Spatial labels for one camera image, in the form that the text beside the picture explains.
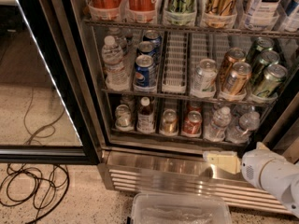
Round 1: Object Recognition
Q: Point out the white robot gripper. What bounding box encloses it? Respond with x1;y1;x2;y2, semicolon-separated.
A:
203;142;291;190

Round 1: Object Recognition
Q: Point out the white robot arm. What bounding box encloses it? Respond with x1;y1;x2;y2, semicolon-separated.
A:
203;142;299;217

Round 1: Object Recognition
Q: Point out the clear water bottle bottom shelf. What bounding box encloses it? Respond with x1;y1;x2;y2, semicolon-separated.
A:
204;106;232;142

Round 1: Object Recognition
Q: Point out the clear water bottle shelf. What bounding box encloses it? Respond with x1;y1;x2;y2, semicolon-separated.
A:
102;35;129;91
204;106;232;142

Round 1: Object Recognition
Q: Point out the gold can bottom shelf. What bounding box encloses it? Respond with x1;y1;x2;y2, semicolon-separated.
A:
161;109;178;135

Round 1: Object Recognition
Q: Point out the brown glass drink bottle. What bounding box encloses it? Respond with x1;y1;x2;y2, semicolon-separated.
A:
137;97;154;133

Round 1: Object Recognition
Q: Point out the stainless steel fridge base grille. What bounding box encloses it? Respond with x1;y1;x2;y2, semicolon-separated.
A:
98;151;290;215

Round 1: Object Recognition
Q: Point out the empty white shelf glide tray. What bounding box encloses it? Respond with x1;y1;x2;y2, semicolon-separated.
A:
162;32;188;94

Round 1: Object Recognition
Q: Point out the clear water bottle middle shelf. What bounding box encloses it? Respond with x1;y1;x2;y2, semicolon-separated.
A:
102;35;129;91

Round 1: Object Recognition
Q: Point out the glass fridge door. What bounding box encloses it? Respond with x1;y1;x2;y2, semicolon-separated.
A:
0;0;99;164

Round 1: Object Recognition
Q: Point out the red soda can front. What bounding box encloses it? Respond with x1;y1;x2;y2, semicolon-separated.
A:
181;111;202;137

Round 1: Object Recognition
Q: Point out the gold can front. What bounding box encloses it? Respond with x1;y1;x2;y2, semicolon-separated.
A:
219;62;251;101

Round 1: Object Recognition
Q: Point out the white silver can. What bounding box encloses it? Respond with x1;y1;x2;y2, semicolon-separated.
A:
191;59;218;98

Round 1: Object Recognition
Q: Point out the green can front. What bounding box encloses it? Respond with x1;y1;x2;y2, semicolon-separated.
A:
252;64;288;98

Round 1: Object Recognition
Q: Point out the green can middle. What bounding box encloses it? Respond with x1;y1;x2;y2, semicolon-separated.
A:
250;50;279;84

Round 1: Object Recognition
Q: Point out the gold can back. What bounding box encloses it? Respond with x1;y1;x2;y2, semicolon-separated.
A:
219;48;247;83

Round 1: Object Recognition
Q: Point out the green can back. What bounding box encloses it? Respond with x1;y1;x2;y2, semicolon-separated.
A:
246;37;275;63

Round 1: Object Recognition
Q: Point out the clear plastic storage bin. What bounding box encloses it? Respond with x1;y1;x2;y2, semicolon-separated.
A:
128;193;233;224

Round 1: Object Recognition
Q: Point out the blue pepsi can front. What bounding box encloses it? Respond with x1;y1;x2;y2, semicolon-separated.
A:
134;55;156;91

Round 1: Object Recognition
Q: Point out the blue pepsi can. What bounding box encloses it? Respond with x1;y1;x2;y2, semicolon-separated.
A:
143;30;162;48
134;55;156;91
136;41;156;61

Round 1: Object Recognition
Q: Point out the white can bottom left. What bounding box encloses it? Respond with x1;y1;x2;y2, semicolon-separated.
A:
115;105;133;131

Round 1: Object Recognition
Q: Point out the gold tall can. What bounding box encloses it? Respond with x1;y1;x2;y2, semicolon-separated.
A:
200;0;237;29

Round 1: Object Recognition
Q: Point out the blue pepsi can middle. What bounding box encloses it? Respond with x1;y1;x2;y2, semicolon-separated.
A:
136;41;156;61

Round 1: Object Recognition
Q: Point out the blue pepsi can back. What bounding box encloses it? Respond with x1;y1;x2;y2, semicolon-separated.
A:
143;30;162;48

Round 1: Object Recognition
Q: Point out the white blue tall can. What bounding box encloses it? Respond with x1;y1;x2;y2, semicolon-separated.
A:
244;0;280;31

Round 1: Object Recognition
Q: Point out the green tall can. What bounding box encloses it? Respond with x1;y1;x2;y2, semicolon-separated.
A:
164;0;197;26

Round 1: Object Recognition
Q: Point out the orange tall can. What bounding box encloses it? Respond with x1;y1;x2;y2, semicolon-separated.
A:
89;0;122;21
129;0;156;23

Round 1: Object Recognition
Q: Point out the orange tall can left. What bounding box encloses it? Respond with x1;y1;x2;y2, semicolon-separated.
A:
89;0;122;21

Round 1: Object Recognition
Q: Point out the black cable on floor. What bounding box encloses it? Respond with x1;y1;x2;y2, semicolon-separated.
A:
0;162;71;224

